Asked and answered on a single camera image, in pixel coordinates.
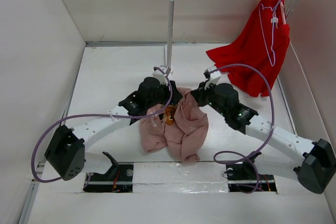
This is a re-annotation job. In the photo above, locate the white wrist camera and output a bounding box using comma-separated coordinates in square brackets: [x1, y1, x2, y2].
[152, 66, 174, 86]
[203, 66, 222, 90]

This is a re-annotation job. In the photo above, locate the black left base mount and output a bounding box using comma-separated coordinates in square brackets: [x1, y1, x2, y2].
[83, 152, 134, 193]

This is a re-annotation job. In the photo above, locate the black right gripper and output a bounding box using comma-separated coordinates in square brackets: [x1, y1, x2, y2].
[191, 79, 228, 117]

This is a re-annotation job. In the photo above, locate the lavender wire hanger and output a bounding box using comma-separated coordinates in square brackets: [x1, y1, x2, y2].
[258, 0, 283, 67]

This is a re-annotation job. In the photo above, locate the pink printed t shirt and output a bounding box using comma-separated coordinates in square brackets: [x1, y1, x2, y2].
[139, 88, 209, 164]

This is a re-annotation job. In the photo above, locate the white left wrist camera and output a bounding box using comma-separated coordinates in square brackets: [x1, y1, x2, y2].
[152, 66, 174, 86]

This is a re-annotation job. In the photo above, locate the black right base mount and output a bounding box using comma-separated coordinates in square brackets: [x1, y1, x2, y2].
[222, 161, 277, 193]

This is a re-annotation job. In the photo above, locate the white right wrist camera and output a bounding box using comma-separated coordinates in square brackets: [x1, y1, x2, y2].
[203, 66, 222, 90]

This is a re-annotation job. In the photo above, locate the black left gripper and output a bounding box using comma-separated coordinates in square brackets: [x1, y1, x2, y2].
[146, 80, 181, 109]

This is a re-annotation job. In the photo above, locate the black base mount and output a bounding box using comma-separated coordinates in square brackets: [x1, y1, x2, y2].
[83, 152, 134, 193]
[222, 161, 277, 193]

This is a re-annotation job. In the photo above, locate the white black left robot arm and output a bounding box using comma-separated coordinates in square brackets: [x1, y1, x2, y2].
[45, 77, 183, 181]

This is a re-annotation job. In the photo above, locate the red t shirt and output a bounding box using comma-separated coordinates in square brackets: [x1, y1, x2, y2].
[206, 0, 290, 97]

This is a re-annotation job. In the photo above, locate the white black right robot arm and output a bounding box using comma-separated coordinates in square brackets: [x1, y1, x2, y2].
[191, 82, 335, 194]

